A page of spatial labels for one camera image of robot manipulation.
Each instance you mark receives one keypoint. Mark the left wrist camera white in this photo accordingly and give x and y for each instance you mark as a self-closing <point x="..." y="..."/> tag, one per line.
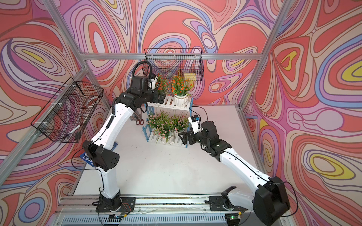
<point x="153" y="81"/>

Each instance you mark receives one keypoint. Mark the aluminium rail front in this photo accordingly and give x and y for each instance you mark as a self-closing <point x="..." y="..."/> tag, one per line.
<point x="151" y="210"/>

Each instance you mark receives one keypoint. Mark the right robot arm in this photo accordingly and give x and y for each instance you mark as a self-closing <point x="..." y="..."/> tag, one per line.
<point x="268" y="199"/>

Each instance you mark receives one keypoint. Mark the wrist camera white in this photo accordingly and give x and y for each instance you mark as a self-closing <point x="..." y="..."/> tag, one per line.
<point x="195" y="123"/>
<point x="153" y="81"/>

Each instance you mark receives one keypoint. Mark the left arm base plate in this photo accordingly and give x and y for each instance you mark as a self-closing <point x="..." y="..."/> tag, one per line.
<point x="118" y="204"/>

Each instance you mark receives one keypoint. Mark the orange flower pot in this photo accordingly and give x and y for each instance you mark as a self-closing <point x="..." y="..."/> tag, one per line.
<point x="180" y="88"/>
<point x="162" y="85"/>

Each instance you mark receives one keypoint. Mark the pink flower pot front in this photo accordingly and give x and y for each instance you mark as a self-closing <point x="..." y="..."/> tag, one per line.
<point x="157" y="121"/>

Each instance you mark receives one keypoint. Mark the red handled scissors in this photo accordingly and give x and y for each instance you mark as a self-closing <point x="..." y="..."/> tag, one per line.
<point x="139" y="119"/>

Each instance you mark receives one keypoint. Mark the white marker in basket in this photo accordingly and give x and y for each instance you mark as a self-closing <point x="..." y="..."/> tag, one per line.
<point x="71" y="132"/>

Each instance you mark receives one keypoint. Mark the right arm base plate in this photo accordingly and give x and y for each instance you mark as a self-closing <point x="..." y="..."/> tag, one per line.
<point x="222" y="203"/>

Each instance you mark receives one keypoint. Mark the pink flower pot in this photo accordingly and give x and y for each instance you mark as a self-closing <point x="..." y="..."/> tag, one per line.
<point x="179" y="123"/>
<point x="157" y="121"/>
<point x="167" y="134"/>

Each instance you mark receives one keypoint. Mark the black wire basket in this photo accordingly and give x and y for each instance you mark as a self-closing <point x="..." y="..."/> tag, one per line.
<point x="73" y="104"/>
<point x="169" y="62"/>

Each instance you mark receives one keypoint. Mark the blue children's book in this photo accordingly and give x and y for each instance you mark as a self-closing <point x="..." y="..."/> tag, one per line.
<point x="88" y="160"/>

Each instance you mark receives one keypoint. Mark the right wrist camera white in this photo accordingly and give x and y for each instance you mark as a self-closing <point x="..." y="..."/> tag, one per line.
<point x="195" y="123"/>

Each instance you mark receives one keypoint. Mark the blue white slatted rack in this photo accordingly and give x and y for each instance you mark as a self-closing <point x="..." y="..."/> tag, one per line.
<point x="171" y="109"/>

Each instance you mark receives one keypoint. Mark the yellow sponge in basket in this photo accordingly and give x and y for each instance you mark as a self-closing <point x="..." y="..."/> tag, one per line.
<point x="191" y="77"/>

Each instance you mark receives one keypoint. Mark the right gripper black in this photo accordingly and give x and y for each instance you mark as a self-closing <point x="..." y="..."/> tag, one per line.
<point x="190" y="134"/>

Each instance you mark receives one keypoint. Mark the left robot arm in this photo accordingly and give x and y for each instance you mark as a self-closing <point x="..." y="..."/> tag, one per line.
<point x="98" y="148"/>

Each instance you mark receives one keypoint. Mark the black wire basket left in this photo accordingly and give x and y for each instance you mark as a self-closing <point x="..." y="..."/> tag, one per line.
<point x="73" y="104"/>

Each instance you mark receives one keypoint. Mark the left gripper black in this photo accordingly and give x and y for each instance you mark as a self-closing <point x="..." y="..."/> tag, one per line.
<point x="155" y="99"/>

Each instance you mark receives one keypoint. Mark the black wire basket back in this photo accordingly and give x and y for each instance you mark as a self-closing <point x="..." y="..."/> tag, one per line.
<point x="169" y="62"/>

